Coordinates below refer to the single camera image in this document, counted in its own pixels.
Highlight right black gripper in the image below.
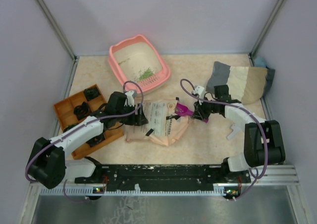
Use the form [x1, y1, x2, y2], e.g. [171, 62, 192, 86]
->
[192, 95, 219, 120]

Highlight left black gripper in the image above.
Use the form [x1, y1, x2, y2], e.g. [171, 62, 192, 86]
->
[116, 103, 149, 126]

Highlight purple plastic scoop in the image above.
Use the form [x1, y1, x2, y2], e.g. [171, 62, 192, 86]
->
[175, 102, 209, 123]

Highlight beige cat litter bag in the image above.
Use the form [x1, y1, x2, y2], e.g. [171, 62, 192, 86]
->
[125, 99, 192, 146]

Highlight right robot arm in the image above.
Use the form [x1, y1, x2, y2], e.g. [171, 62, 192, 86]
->
[192, 85, 286, 182]

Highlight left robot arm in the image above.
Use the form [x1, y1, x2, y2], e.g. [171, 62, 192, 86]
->
[25, 90, 148, 189]

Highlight green litter pellets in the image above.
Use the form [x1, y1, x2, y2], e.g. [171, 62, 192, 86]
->
[134, 67, 155, 82]

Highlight pink litter box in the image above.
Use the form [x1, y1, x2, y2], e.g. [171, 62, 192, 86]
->
[108, 34, 171, 94]

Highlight grey beige folded cloth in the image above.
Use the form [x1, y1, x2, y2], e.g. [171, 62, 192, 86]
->
[206, 61, 275, 105]

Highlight black part in tray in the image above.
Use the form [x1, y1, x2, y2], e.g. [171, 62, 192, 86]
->
[84, 86, 101, 101]

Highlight orange compartment tray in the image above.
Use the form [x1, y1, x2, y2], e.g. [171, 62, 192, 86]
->
[53, 84, 124, 160]

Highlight blue cloth in corner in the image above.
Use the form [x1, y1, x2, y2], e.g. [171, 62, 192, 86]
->
[254, 56, 268, 68]

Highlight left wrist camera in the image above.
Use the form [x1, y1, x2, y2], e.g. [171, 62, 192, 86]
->
[124, 90, 137, 108]

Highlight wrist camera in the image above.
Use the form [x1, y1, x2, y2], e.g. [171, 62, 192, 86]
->
[192, 86, 206, 105]
[124, 90, 137, 108]

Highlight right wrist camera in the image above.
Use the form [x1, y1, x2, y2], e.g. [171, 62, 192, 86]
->
[192, 86, 206, 105]

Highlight black ring in tray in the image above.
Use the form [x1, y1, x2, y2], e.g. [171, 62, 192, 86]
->
[73, 102, 94, 119]

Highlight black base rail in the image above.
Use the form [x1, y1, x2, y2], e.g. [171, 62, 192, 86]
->
[75, 165, 251, 192]

